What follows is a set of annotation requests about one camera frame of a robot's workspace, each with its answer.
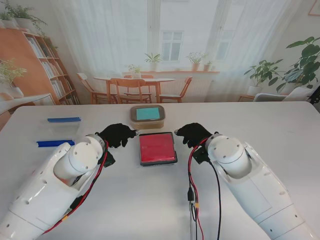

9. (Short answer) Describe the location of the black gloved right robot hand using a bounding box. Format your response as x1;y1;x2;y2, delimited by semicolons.
174;122;213;149

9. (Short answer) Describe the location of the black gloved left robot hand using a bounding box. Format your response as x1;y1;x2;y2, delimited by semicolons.
98;122;140;149

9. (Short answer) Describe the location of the brown paper food container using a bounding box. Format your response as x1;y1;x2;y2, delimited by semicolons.
129;104;167;131

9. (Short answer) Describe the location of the clear lid with teal label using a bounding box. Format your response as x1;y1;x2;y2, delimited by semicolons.
129;105;167;123

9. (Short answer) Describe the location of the red container lid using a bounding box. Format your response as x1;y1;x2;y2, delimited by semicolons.
138;132;176;163

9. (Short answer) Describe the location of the black plastic tray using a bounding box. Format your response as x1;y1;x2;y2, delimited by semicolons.
138;131;178;167

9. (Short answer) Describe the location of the clear container with blue clips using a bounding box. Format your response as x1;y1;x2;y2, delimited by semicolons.
36;116;85;149

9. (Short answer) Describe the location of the printed room scene backdrop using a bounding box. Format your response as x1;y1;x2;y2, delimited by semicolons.
0;0;320;132

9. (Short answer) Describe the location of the black equipment piece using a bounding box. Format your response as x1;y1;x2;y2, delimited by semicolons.
309;86;320;106

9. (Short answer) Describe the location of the right arm red black cable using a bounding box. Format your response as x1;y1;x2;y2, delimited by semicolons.
186;138;223;240

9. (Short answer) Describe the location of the arm red black cable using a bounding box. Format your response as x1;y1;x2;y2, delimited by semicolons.
186;138;223;240
41;140;116;237

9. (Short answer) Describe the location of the left arm red black cable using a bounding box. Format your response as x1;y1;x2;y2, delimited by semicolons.
41;140;116;237

